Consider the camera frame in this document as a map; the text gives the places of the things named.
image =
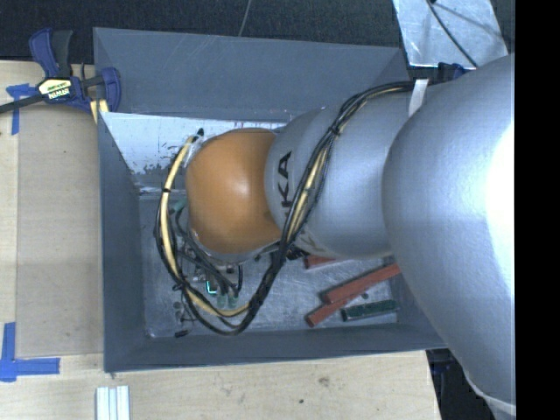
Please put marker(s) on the red-brown flat block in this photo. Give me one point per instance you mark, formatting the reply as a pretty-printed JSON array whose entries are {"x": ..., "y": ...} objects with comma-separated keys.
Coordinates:
[
  {"x": 326, "y": 312},
  {"x": 359, "y": 283},
  {"x": 318, "y": 261}
]

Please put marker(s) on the pale wood flat board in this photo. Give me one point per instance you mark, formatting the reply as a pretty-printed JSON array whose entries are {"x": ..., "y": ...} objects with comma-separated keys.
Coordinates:
[{"x": 57, "y": 234}]

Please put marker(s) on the dark green flat block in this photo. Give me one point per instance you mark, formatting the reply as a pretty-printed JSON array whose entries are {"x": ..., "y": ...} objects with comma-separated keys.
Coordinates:
[{"x": 369, "y": 310}]

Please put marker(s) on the grey metal bin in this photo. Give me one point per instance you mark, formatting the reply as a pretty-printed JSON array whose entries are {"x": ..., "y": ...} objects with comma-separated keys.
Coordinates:
[{"x": 175, "y": 77}]

